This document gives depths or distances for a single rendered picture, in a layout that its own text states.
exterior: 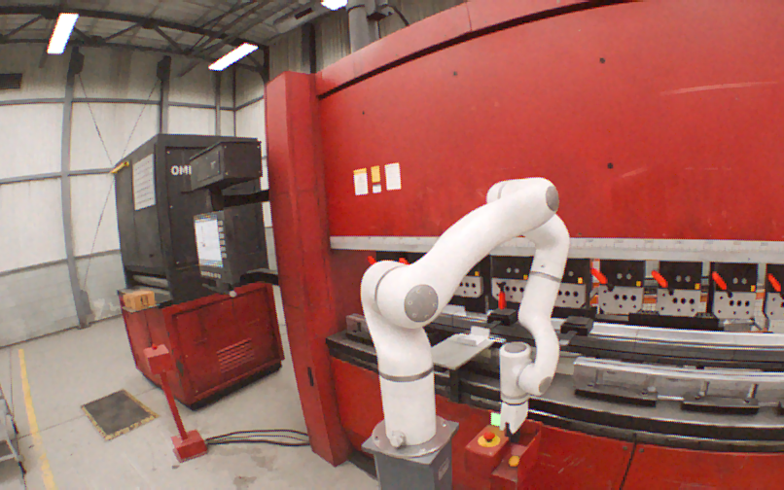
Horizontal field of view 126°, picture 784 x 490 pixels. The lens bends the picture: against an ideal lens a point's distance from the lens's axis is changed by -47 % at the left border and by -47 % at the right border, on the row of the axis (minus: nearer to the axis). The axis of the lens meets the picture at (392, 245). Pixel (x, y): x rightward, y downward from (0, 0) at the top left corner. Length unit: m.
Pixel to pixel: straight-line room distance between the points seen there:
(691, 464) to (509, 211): 1.03
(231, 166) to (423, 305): 1.42
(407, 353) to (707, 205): 0.91
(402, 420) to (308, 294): 1.21
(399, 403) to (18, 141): 7.56
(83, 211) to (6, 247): 1.87
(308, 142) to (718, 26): 1.87
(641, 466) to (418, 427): 0.82
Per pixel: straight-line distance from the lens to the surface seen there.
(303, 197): 1.91
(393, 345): 0.79
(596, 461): 1.38
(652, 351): 1.56
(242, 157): 1.94
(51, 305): 7.62
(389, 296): 0.69
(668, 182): 1.15
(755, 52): 1.27
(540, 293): 0.97
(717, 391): 1.34
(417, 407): 0.83
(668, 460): 1.34
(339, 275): 2.04
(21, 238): 7.52
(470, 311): 1.49
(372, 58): 1.75
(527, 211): 0.84
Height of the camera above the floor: 1.55
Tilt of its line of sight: 7 degrees down
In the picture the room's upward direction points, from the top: 5 degrees counter-clockwise
